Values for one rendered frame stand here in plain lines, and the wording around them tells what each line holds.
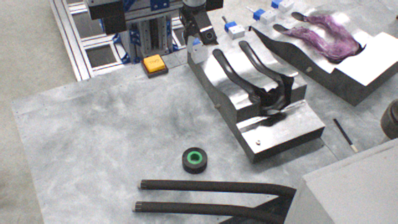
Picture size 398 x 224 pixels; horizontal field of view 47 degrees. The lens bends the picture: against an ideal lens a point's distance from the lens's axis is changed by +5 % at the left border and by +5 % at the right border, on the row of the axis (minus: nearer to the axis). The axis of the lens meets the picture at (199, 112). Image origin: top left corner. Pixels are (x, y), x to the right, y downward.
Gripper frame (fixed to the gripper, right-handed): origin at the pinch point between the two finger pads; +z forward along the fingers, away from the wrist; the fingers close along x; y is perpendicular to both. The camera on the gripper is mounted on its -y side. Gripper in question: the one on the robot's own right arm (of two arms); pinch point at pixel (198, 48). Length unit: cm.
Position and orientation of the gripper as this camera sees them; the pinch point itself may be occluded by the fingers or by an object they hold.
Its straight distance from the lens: 153.4
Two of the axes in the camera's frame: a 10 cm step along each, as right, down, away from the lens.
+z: 0.2, 5.5, 8.4
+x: -9.0, 3.7, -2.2
